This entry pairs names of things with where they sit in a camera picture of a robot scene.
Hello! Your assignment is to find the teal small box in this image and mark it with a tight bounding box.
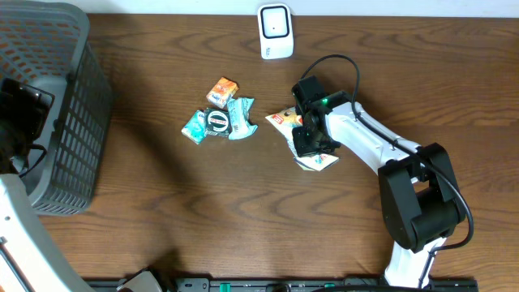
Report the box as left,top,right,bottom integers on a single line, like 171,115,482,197
182,110,207,144

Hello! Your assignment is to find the white barcode scanner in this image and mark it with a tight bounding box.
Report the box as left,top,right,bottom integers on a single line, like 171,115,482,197
257,3,294,60

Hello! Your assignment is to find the orange small box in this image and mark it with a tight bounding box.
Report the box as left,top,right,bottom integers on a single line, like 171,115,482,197
206,77,239,109

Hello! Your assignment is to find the yellow snack bag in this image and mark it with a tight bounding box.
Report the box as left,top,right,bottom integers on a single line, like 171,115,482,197
265,107,339,171

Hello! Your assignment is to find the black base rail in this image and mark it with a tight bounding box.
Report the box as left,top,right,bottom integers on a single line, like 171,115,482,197
84,265,479,292

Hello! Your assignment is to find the black round-logo packet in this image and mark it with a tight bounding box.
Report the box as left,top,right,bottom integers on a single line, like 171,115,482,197
204,108,231,137

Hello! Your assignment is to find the grey plastic mesh basket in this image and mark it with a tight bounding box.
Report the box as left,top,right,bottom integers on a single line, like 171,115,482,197
1,1,114,216

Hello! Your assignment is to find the teal snack packet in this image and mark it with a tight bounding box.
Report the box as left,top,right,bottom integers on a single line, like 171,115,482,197
227,97,258,140

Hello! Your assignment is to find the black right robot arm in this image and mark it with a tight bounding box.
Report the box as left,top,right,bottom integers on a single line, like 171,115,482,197
292,76,469,289

